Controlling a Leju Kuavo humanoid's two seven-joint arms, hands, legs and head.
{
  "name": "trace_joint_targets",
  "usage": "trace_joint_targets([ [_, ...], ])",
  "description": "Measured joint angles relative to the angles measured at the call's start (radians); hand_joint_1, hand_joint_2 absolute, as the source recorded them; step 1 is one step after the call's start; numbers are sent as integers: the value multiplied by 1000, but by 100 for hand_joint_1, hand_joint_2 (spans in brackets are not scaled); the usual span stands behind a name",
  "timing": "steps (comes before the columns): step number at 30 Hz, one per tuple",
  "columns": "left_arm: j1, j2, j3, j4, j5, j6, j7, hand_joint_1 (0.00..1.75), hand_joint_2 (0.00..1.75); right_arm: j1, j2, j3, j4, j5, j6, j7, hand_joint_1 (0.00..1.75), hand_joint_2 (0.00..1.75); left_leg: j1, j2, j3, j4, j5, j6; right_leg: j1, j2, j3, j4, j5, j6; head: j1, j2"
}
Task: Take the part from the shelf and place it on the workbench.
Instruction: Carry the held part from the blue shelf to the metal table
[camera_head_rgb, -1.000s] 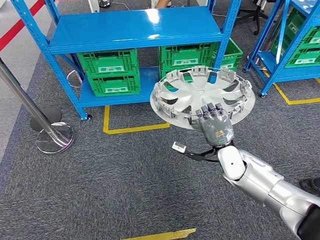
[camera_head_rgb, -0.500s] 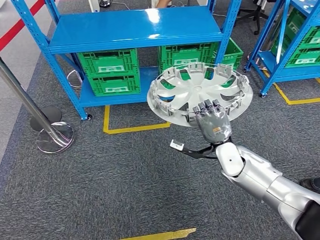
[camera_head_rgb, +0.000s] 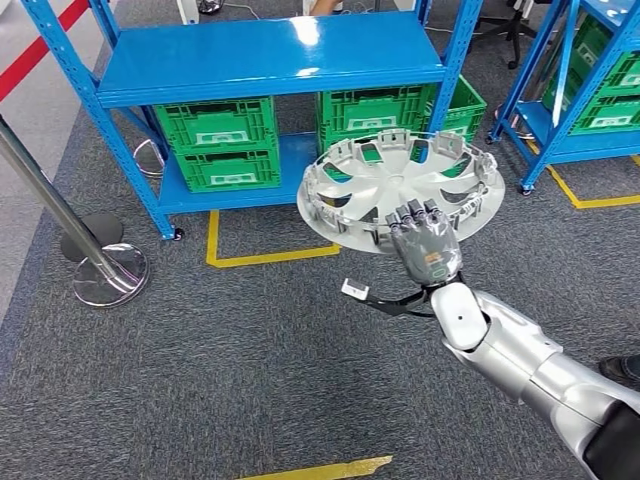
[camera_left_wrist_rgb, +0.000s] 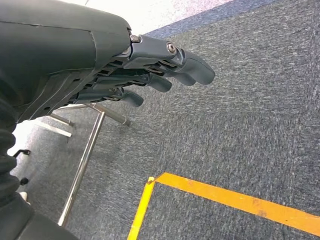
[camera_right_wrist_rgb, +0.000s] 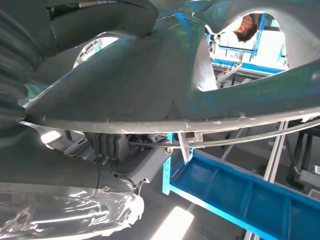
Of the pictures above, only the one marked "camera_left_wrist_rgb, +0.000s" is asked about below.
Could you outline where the yellow floor tape rectangle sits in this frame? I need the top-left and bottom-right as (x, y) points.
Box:
(127, 172), (320, 240)

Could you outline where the stainless steel workbench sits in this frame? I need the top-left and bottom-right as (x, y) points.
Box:
(35, 102), (131, 228)

